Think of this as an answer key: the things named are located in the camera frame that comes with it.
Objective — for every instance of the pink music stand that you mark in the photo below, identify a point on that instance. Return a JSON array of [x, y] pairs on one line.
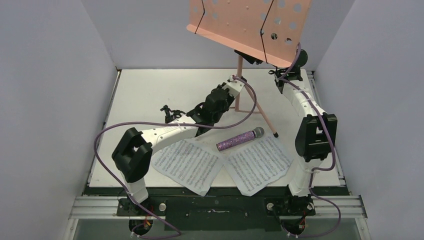
[[259, 31]]

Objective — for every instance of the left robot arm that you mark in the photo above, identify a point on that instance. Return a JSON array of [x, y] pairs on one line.
[[133, 153]]

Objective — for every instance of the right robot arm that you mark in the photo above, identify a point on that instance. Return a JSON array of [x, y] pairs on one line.
[[315, 139]]

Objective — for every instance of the purple glitter microphone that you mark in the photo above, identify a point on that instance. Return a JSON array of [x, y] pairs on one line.
[[242, 138]]

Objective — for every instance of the left sheet music page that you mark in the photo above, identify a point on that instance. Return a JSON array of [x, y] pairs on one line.
[[190, 164]]

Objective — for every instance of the sheet music page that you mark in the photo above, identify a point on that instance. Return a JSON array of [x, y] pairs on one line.
[[190, 164], [257, 164]]

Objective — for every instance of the right sheet music page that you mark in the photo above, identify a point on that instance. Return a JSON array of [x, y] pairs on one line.
[[257, 164]]

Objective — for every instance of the black microphone tripod mount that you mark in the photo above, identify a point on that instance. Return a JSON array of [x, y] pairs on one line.
[[171, 115]]

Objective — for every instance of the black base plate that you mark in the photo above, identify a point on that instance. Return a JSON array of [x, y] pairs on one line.
[[222, 209]]

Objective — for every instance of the aluminium rail frame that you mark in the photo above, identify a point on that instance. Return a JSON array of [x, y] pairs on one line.
[[352, 223]]

